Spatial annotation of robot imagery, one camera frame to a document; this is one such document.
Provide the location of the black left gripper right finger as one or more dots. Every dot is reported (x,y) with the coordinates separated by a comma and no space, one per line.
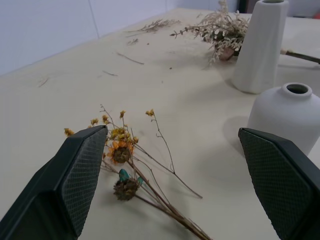
(280,180)

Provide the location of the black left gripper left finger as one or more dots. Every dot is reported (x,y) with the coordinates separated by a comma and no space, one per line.
(75,175)

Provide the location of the round white ceramic vase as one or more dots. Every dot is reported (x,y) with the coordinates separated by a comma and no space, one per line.
(287,112)

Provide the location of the tall white ceramic vase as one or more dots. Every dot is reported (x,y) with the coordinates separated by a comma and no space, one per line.
(260,47)

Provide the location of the dried yellow sunflower bouquet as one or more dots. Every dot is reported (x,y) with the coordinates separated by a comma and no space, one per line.
(140,162)

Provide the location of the short brown twig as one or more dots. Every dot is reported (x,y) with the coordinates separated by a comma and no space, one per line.
(110,73)

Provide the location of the thin brown twig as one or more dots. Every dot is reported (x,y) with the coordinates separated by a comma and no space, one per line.
(130,58)

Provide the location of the dried cream foliage bouquet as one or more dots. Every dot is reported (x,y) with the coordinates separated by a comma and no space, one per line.
(222,32)

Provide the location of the dried beige grass sprig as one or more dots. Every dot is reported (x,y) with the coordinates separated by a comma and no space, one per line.
(157,25)

